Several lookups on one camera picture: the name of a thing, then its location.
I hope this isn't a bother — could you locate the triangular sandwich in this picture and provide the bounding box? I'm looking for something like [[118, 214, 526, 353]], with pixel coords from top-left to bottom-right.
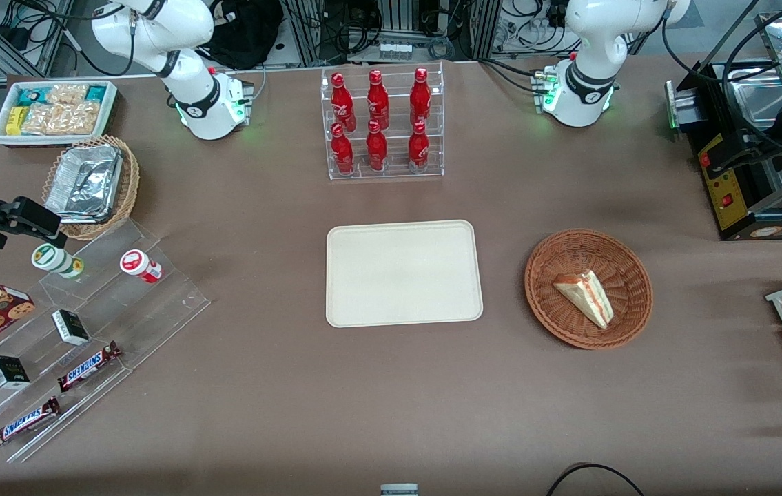
[[553, 269, 615, 329]]

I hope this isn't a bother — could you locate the aluminium foil tray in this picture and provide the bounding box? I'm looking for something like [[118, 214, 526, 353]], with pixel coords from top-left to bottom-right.
[[44, 143, 123, 223]]

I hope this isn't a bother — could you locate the oval tan wicker basket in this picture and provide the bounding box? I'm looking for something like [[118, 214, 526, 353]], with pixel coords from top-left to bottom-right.
[[41, 135, 141, 241]]

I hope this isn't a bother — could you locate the beige rectangular tray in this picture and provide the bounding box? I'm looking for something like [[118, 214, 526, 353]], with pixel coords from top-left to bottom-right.
[[325, 219, 484, 329]]

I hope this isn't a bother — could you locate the round brown wicker basket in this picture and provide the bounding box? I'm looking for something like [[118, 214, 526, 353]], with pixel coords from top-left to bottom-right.
[[524, 229, 654, 350]]

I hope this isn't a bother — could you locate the green-lid white drink bottle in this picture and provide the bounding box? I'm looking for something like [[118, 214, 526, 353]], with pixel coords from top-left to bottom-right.
[[31, 243, 85, 280]]

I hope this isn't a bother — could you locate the white snack bin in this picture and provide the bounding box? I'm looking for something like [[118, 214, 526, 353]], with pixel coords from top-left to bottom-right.
[[0, 80, 119, 149]]

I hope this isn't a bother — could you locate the small black box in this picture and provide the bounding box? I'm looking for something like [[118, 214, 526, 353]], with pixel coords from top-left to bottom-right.
[[52, 309, 90, 346], [0, 355, 31, 390]]

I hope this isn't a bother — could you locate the large clear rice snack bag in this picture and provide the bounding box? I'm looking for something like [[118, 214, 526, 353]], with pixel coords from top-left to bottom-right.
[[21, 102, 100, 136]]

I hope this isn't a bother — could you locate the red-lid white drink bottle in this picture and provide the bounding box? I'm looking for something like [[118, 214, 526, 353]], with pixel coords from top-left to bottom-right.
[[120, 249, 163, 284]]

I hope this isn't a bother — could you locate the small clear rice snack bag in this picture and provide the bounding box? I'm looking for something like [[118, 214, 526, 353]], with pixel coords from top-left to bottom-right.
[[46, 83, 89, 106]]

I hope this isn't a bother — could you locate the brown Snickers bar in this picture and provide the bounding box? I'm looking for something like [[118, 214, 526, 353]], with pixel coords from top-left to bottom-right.
[[57, 341, 123, 393], [0, 396, 61, 449]]

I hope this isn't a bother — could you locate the clear acrylic stepped display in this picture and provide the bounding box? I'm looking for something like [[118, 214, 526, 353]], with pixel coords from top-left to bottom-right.
[[0, 219, 211, 464]]

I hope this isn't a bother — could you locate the black bag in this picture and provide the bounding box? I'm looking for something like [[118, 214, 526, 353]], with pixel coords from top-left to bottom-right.
[[199, 0, 285, 70]]

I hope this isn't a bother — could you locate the red cola bottle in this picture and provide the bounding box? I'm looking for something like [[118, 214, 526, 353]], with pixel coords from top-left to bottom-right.
[[367, 69, 390, 130], [408, 121, 430, 173], [331, 72, 357, 133], [409, 67, 431, 127], [331, 123, 355, 175], [366, 119, 388, 172]]

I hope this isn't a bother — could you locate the clear acrylic bottle rack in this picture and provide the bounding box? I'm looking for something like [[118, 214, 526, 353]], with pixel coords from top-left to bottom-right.
[[320, 61, 445, 181]]

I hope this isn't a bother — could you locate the black food warmer cabinet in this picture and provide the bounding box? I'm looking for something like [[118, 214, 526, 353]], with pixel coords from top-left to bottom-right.
[[666, 10, 782, 242]]

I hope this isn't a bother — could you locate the steel warmer pan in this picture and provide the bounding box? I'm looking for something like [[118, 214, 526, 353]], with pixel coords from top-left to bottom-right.
[[727, 77, 782, 130]]

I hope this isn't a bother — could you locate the black cable loop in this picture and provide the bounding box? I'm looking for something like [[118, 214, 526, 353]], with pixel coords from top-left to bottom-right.
[[546, 463, 646, 496]]

